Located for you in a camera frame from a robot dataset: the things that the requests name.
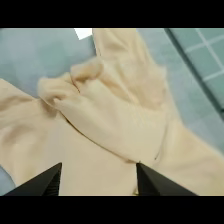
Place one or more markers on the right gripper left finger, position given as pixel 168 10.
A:
pixel 46 183

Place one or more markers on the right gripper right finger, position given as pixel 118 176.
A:
pixel 154 183

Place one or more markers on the cream shirt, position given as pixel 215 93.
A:
pixel 110 123

